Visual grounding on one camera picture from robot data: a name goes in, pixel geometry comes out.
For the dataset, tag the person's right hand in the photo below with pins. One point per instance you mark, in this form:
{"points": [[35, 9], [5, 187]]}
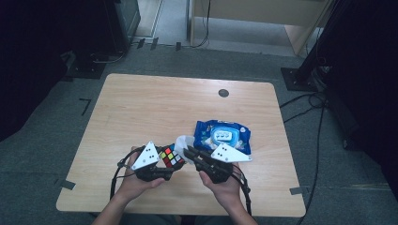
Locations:
{"points": [[226, 193]]}

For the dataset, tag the blue wet wipes pack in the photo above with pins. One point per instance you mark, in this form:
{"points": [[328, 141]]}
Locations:
{"points": [[206, 131]]}

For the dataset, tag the dark cabinet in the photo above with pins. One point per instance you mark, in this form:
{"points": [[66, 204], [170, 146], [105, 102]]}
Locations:
{"points": [[125, 22]]}

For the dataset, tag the light wooden desk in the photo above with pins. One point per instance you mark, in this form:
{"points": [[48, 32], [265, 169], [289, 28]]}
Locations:
{"points": [[250, 12]]}

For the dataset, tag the black stand base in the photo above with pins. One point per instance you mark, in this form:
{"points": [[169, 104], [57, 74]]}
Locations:
{"points": [[84, 70]]}

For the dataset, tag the person's dark trousers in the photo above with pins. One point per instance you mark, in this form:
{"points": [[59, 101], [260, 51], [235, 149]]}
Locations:
{"points": [[150, 220]]}

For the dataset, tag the dark curtain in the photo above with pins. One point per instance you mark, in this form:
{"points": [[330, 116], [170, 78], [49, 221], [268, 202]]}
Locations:
{"points": [[369, 78], [37, 56]]}

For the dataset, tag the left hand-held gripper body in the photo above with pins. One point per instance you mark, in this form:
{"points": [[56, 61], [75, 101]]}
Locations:
{"points": [[145, 159]]}

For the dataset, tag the person's left hand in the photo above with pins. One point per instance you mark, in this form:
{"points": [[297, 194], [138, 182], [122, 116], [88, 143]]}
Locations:
{"points": [[134, 187]]}

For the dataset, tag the black metal stand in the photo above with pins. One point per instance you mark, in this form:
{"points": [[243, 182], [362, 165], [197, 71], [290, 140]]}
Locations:
{"points": [[300, 78]]}

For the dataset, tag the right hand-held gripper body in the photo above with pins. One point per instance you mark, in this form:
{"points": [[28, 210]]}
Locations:
{"points": [[225, 154]]}

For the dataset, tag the angled black floor tape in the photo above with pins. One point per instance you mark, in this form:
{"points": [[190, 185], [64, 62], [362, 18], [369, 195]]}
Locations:
{"points": [[86, 104]]}

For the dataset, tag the dark round table grommet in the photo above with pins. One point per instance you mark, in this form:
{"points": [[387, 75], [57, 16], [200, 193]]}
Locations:
{"points": [[223, 93]]}

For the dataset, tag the grey tape piece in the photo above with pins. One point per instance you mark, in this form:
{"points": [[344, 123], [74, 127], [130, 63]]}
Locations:
{"points": [[67, 184], [297, 190]]}

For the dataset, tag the colourful puzzle cube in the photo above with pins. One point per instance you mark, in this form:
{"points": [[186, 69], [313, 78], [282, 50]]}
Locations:
{"points": [[170, 156]]}

